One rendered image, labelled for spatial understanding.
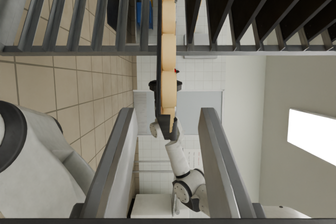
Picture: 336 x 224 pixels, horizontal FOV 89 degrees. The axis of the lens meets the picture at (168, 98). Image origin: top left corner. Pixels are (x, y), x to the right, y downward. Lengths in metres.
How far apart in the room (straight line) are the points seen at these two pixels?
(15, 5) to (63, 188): 0.83
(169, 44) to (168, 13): 0.05
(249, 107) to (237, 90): 0.49
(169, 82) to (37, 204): 0.30
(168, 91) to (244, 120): 4.20
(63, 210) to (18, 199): 0.09
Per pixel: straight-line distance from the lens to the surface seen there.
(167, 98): 0.21
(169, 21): 0.26
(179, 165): 0.74
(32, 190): 0.40
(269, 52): 0.80
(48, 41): 0.84
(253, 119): 4.48
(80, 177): 0.46
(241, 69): 4.24
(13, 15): 1.01
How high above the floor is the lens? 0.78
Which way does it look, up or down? level
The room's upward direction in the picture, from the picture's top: 90 degrees clockwise
